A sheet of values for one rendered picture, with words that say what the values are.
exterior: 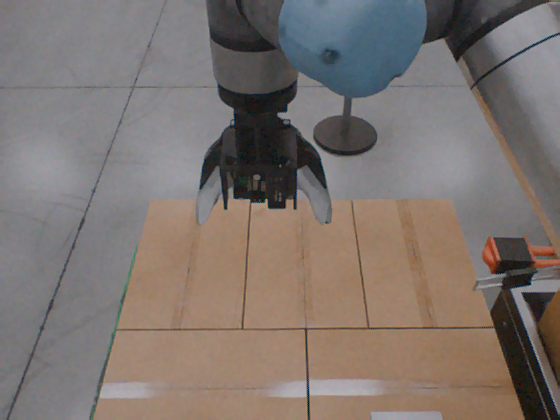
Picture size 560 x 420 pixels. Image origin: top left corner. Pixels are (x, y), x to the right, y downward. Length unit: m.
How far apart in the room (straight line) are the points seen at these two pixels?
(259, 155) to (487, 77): 0.20
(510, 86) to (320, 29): 0.14
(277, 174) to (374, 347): 1.24
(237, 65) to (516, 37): 0.20
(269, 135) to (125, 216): 2.45
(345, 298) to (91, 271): 1.37
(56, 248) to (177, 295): 1.18
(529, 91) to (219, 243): 1.63
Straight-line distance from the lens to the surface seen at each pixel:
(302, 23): 0.31
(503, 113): 0.38
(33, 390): 2.41
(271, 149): 0.48
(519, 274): 1.20
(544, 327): 1.81
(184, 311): 1.75
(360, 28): 0.30
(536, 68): 0.38
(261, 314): 1.71
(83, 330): 2.49
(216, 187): 0.55
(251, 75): 0.43
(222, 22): 0.42
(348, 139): 3.25
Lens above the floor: 1.96
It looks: 45 degrees down
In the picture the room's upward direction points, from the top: straight up
